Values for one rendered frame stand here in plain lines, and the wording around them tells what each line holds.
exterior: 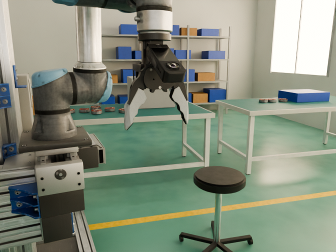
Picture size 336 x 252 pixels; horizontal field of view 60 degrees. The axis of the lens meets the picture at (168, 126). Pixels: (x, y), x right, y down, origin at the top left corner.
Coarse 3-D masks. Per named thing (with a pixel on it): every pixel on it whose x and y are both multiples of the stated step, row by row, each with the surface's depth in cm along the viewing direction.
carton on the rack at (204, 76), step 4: (196, 72) 686; (200, 72) 686; (204, 72) 686; (208, 72) 686; (212, 72) 686; (196, 76) 676; (200, 76) 670; (204, 76) 672; (208, 76) 675; (212, 76) 677; (196, 80) 678; (200, 80) 672; (204, 80) 674; (208, 80) 677; (212, 80) 679
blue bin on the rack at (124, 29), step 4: (120, 24) 599; (124, 24) 600; (128, 24) 602; (132, 24) 604; (136, 24) 607; (120, 28) 603; (124, 28) 602; (128, 28) 604; (132, 28) 606; (136, 28) 608; (120, 32) 607; (124, 32) 604; (128, 32) 606; (132, 32) 608; (136, 32) 610
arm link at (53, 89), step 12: (36, 72) 95; (48, 72) 94; (60, 72) 96; (36, 84) 94; (48, 84) 94; (60, 84) 96; (72, 84) 98; (36, 96) 95; (48, 96) 95; (60, 96) 97; (72, 96) 99; (36, 108) 97; (48, 108) 96; (60, 108) 98
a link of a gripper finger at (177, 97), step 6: (174, 90) 64; (180, 90) 64; (174, 96) 64; (180, 96) 64; (174, 102) 70; (180, 102) 65; (186, 102) 65; (180, 108) 65; (186, 108) 66; (186, 114) 66; (186, 120) 67
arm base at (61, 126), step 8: (40, 112) 96; (48, 112) 96; (56, 112) 97; (64, 112) 99; (40, 120) 97; (48, 120) 96; (56, 120) 97; (64, 120) 99; (72, 120) 103; (32, 128) 99; (40, 128) 98; (48, 128) 96; (56, 128) 97; (64, 128) 98; (72, 128) 102; (32, 136) 98; (40, 136) 96; (48, 136) 96; (56, 136) 97; (64, 136) 98; (72, 136) 101
